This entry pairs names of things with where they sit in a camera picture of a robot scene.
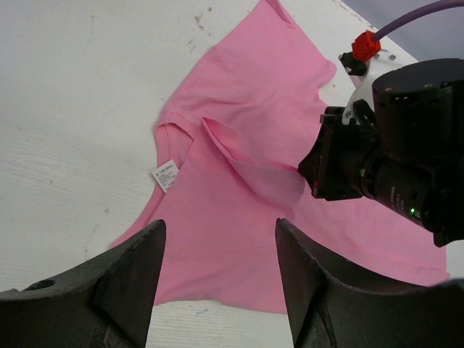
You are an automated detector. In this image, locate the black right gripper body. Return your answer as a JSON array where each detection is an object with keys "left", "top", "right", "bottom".
[{"left": 297, "top": 99, "right": 378, "bottom": 201}]

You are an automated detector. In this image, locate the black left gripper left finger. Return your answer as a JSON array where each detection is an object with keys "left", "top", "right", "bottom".
[{"left": 1, "top": 220, "right": 166, "bottom": 347}]

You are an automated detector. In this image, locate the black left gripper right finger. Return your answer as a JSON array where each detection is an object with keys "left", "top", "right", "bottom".
[{"left": 275, "top": 219, "right": 463, "bottom": 347}]

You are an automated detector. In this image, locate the pink t-shirt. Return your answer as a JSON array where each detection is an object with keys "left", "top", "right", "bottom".
[{"left": 125, "top": 1, "right": 449, "bottom": 313}]

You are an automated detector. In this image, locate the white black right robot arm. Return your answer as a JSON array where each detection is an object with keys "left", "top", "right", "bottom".
[{"left": 298, "top": 58, "right": 463, "bottom": 247}]

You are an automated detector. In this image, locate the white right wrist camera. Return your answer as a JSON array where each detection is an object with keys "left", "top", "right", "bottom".
[{"left": 339, "top": 30, "right": 402, "bottom": 125}]

